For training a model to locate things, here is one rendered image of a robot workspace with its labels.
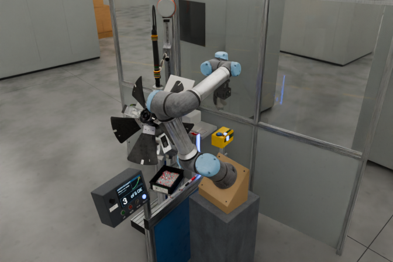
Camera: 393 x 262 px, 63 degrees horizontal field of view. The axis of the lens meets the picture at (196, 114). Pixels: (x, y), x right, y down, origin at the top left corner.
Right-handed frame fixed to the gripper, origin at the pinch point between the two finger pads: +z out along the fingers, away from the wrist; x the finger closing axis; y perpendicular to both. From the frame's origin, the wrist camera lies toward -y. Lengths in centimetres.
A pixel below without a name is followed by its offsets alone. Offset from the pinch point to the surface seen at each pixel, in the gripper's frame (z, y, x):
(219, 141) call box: 38.9, -11.4, 21.1
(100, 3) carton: 46, -711, 475
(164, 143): 41, -45, -3
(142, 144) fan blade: 38, -55, -15
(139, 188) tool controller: 25, -9, -62
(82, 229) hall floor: 142, -122, -41
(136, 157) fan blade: 46, -55, -23
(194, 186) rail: 61, -12, -10
